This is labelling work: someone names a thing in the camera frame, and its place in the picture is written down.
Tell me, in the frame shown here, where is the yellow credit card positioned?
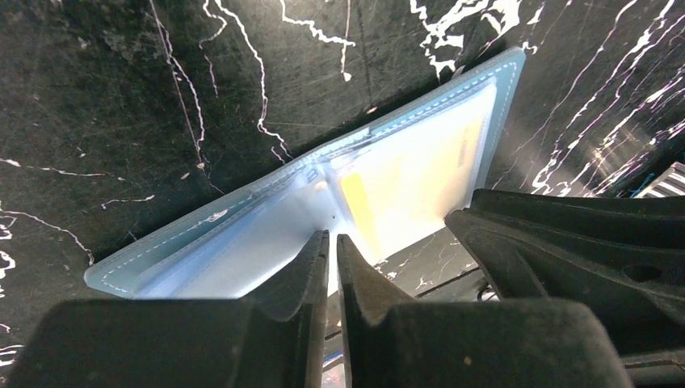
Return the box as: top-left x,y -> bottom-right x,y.
339,116 -> 488,264

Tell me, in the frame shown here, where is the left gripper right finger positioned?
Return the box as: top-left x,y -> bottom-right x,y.
336,234 -> 632,387

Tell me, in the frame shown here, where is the blue card holder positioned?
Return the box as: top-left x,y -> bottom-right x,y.
84,48 -> 526,299

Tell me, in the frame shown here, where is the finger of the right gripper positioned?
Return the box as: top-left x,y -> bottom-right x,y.
444,189 -> 684,366

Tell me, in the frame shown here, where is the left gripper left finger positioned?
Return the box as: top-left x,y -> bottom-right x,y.
8,231 -> 330,387

